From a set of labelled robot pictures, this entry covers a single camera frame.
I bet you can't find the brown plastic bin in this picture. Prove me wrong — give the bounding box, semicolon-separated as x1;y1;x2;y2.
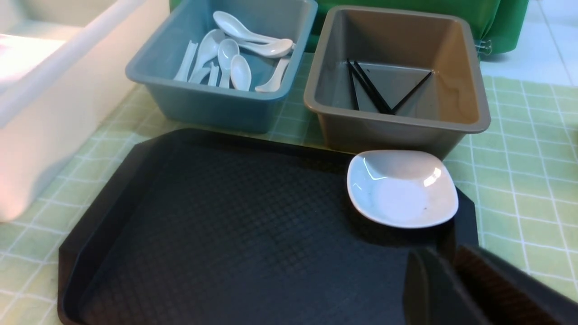
303;5;491;159

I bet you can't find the large white square plate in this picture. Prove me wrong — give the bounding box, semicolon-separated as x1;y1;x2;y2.
0;34;65;91

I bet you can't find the green backdrop cloth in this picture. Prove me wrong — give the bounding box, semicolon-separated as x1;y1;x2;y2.
184;0;528;58

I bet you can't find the white small dish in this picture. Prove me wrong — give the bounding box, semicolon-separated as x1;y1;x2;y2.
346;150;459;229

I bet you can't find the white spoon right upright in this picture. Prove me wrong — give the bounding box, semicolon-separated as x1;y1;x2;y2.
255;57;290;93

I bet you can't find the white spoon small handle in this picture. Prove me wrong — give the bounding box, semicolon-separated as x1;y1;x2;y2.
173;41;198;82

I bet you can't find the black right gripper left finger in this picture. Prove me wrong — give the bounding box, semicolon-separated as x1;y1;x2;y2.
403;248;491;325

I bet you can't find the white spoon top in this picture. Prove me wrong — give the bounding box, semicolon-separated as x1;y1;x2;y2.
213;11;280;43

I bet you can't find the large white plastic tub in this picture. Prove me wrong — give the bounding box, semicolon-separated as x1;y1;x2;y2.
0;0;170;222

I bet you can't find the black serving tray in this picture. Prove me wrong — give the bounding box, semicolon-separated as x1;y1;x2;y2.
56;128;478;325

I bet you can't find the green checkered tablecloth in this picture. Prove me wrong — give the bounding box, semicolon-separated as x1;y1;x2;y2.
0;75;578;325

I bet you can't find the white ceramic spoon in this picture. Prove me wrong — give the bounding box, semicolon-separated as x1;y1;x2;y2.
230;54;252;91

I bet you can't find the black chopstick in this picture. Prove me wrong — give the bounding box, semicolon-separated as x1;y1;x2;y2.
392;71;433;115
346;58;393;115

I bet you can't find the black chopstick in bin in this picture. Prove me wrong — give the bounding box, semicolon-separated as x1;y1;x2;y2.
346;58;393;115

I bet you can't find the teal plastic bin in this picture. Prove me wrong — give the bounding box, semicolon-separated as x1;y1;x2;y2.
126;0;318;133

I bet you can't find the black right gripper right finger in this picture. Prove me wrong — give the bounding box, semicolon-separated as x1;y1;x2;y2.
453;245;578;325

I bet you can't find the white spoon middle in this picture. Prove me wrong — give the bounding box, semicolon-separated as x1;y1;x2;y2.
217;38;240;88

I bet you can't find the white spoon left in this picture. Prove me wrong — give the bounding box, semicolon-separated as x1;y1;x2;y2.
188;29;226;83

